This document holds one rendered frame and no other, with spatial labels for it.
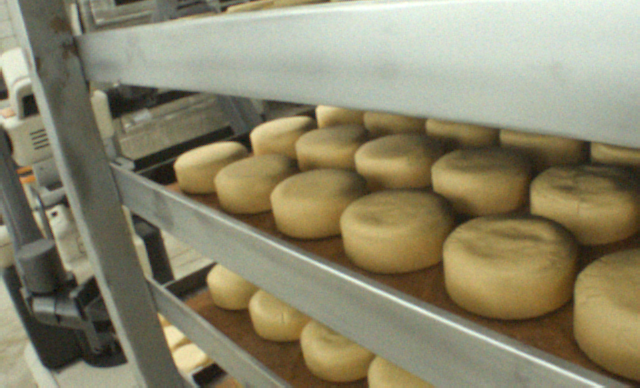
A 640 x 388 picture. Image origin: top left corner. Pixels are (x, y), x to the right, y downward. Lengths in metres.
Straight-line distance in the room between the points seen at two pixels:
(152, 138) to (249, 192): 4.67
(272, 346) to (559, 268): 0.21
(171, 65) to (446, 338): 0.16
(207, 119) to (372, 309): 5.01
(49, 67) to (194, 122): 4.75
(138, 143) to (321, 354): 4.66
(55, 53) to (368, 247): 0.24
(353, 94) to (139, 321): 0.32
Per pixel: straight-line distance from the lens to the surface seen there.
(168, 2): 1.19
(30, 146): 1.54
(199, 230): 0.29
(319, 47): 0.17
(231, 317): 0.40
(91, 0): 4.76
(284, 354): 0.36
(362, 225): 0.24
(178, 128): 5.07
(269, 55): 0.19
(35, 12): 0.39
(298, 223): 0.28
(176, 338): 0.70
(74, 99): 0.39
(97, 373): 1.98
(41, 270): 0.86
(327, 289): 0.21
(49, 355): 2.03
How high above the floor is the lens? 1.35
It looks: 20 degrees down
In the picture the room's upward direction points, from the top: 10 degrees counter-clockwise
